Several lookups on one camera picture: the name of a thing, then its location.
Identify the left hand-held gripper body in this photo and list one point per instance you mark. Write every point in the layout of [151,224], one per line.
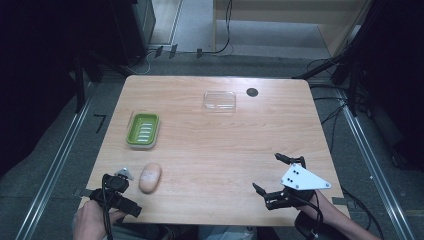
[115,185]

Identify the beige soap bar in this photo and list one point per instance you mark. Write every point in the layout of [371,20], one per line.
[150,178]

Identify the black cabinet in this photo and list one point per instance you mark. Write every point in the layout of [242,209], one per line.
[133,30]

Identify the black rounded object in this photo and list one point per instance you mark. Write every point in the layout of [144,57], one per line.
[305,226]

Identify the green soap dish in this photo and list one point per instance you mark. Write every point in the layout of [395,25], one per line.
[143,130]

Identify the person's right hand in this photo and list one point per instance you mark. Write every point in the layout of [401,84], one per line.
[315,205]

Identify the person's left hand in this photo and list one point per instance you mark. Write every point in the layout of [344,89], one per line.
[90,221]

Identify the light wooden furniture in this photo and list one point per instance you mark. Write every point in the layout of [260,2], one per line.
[333,33]

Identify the black metal stand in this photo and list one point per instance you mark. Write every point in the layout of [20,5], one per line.
[79,86]
[333,61]

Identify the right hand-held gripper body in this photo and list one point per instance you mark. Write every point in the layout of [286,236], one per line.
[301,178]

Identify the black curtain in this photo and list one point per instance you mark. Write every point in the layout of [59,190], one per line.
[36,66]
[393,73]

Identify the black round table grommet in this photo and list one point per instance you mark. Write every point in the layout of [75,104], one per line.
[252,92]

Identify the metal floor rail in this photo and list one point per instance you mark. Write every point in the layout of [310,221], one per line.
[373,166]
[56,166]

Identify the clear plastic lid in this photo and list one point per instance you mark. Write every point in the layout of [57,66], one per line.
[220,101]

